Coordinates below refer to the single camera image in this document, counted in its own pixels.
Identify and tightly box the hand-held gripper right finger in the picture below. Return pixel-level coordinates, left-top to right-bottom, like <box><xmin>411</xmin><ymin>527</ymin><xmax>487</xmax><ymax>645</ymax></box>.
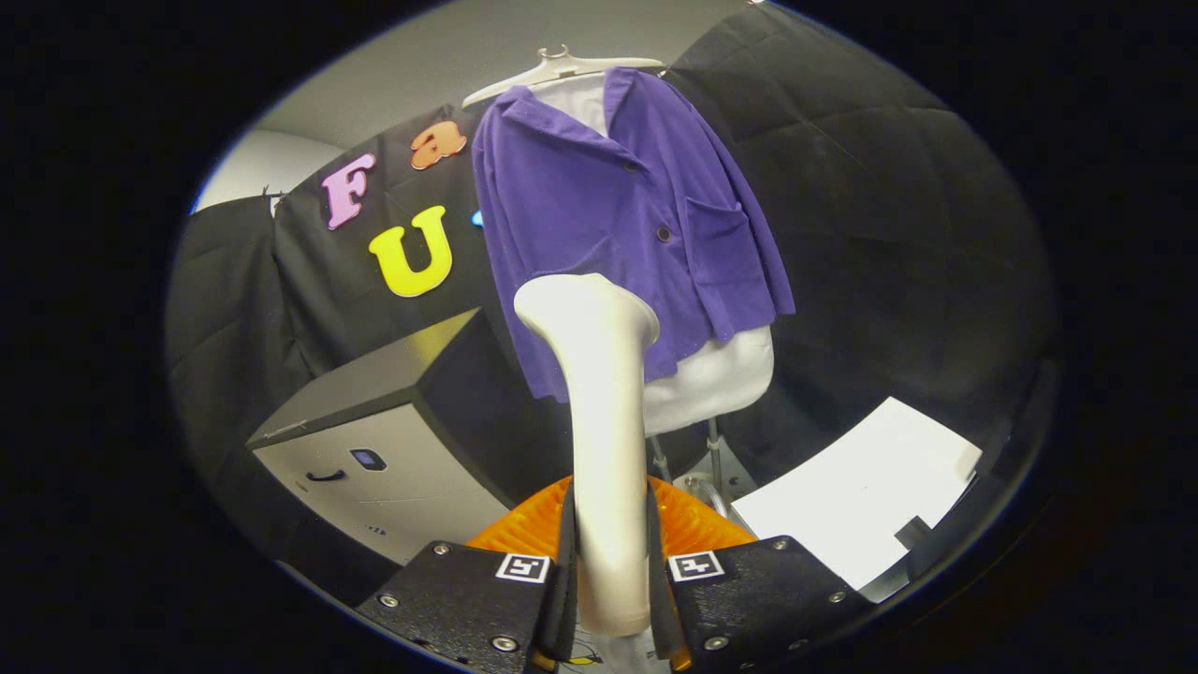
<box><xmin>646</xmin><ymin>476</ymin><xmax>876</xmax><ymax>674</ymax></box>

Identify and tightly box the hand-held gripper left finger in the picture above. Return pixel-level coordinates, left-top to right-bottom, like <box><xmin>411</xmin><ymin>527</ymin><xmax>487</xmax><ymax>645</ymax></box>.
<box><xmin>354</xmin><ymin>476</ymin><xmax>579</xmax><ymax>674</ymax></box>

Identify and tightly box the white garment steamer head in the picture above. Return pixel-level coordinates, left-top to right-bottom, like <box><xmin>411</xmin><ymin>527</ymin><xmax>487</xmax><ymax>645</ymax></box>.
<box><xmin>513</xmin><ymin>273</ymin><xmax>661</xmax><ymax>637</ymax></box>

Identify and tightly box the purple jacket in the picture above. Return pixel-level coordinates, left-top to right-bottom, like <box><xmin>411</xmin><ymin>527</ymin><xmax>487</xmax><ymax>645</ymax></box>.
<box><xmin>471</xmin><ymin>67</ymin><xmax>796</xmax><ymax>403</ymax></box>

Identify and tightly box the beige steamer base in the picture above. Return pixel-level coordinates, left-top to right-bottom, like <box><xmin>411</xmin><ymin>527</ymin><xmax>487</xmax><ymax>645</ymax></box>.
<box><xmin>679</xmin><ymin>468</ymin><xmax>757</xmax><ymax>516</ymax></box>

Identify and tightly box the metal steamer pole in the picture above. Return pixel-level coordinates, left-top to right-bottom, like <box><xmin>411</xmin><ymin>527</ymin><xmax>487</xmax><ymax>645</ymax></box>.
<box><xmin>650</xmin><ymin>418</ymin><xmax>729</xmax><ymax>488</ymax></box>

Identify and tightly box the white clothes hanger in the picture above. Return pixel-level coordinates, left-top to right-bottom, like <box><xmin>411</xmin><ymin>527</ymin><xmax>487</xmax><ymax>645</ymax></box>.
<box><xmin>461</xmin><ymin>44</ymin><xmax>667</xmax><ymax>109</ymax></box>

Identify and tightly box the grey cabinet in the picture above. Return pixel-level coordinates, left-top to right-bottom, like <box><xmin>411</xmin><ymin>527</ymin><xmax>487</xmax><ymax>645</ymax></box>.
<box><xmin>245</xmin><ymin>309</ymin><xmax>574</xmax><ymax>567</ymax></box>

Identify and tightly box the white floor sheet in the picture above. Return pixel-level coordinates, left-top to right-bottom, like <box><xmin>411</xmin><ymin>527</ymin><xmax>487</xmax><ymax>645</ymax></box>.
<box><xmin>730</xmin><ymin>397</ymin><xmax>984</xmax><ymax>591</ymax></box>

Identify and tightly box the black backdrop cloth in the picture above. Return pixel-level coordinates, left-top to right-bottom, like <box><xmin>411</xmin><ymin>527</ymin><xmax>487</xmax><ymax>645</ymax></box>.
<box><xmin>167</xmin><ymin>5</ymin><xmax>1059</xmax><ymax>600</ymax></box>

